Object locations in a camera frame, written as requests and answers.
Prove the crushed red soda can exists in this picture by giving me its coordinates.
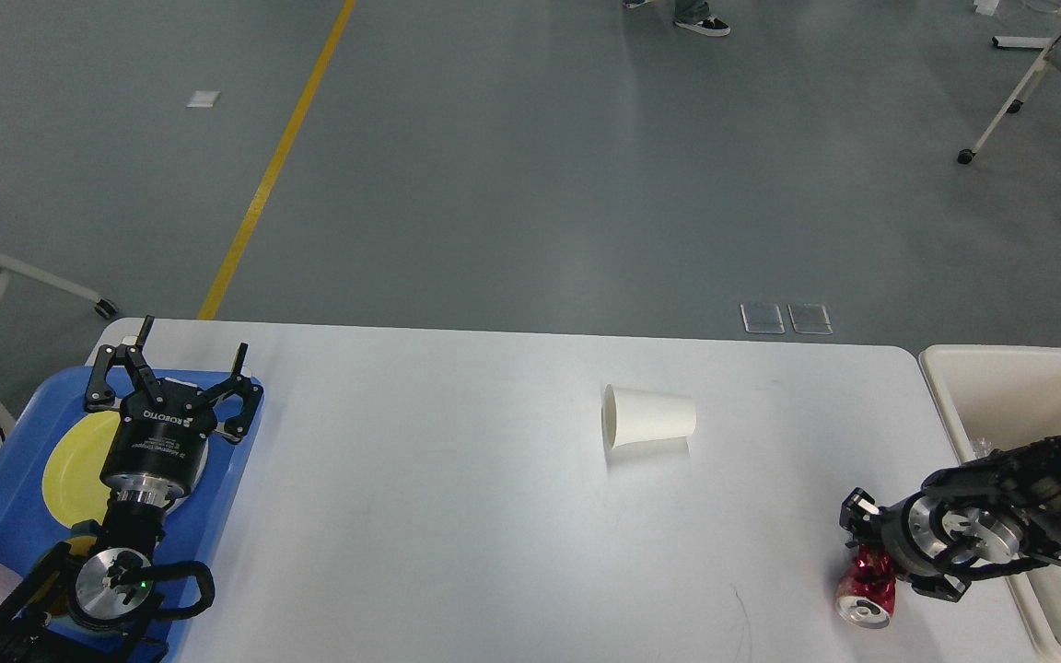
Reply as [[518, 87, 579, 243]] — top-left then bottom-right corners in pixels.
[[834, 544, 898, 629]]

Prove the floor socket cover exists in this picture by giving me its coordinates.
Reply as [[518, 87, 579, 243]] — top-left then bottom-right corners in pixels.
[[740, 302, 785, 335], [787, 303, 834, 335]]

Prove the right floor socket cover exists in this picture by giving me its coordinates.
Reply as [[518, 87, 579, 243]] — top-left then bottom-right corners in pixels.
[[787, 303, 834, 335]]

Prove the left floor socket cover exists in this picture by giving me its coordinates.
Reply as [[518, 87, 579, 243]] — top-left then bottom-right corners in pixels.
[[740, 302, 785, 335]]

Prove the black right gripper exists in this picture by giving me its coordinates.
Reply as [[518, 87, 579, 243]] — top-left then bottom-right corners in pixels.
[[839, 488, 970, 603]]

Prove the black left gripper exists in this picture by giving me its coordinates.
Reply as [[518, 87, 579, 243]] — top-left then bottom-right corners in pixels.
[[83, 317, 264, 504]]

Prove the yellow plastic plate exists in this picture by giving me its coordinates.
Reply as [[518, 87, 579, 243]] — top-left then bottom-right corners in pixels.
[[41, 411, 121, 529]]

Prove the blue plastic tray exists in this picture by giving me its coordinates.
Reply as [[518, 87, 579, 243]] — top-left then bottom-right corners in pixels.
[[0, 366, 266, 663]]

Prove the upright-lying white paper cup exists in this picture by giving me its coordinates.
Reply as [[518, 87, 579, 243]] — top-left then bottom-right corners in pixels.
[[601, 385, 698, 449]]

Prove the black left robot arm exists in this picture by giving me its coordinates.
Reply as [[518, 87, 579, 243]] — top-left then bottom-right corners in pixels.
[[0, 318, 264, 662]]

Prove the beige plastic bin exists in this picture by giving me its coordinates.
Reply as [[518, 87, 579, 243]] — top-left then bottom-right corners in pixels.
[[919, 345, 1061, 662]]

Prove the black sneaker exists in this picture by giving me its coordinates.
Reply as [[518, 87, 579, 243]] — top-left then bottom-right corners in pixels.
[[673, 14, 731, 38]]

